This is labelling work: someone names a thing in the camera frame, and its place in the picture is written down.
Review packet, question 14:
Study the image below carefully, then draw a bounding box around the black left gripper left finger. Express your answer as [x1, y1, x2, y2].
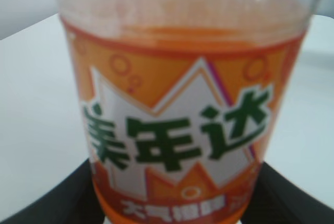
[1, 160, 104, 224]

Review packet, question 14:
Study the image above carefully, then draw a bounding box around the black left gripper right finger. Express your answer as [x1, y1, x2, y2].
[241, 163, 333, 224]

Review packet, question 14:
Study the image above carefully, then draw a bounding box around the orange soda plastic bottle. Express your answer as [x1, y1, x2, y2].
[56, 0, 319, 223]

